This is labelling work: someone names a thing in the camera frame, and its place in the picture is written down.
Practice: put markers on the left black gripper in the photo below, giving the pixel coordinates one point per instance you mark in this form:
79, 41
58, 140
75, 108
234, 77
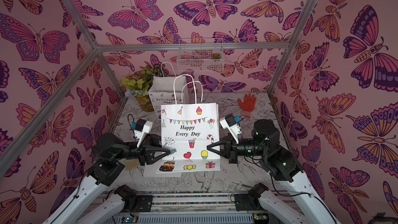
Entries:
150, 142

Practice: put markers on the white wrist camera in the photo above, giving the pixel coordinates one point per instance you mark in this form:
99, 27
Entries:
141, 129
232, 124

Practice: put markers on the white wire wall basket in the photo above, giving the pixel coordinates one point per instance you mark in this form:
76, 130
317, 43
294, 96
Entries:
194, 54

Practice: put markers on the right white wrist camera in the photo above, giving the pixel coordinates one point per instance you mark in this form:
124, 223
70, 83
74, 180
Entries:
232, 124

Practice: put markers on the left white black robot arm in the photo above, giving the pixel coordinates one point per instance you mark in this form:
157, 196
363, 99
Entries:
110, 150

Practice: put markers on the small plant in basket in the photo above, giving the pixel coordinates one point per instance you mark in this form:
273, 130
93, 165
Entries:
216, 56

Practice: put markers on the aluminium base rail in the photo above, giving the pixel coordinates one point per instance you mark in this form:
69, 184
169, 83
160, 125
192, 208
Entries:
222, 208

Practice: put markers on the potted green leafy plant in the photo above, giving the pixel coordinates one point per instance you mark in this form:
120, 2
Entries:
138, 86

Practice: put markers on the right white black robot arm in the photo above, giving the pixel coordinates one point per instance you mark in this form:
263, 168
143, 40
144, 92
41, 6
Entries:
301, 203

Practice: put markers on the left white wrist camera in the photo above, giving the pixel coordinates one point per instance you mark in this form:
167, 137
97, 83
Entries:
141, 129

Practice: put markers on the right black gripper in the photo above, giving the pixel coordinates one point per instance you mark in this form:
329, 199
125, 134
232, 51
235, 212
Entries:
232, 150

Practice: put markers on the red rubber glove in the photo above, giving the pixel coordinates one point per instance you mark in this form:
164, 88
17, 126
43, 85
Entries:
247, 104

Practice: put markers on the white paper gift bag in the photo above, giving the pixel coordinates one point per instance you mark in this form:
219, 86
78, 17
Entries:
151, 171

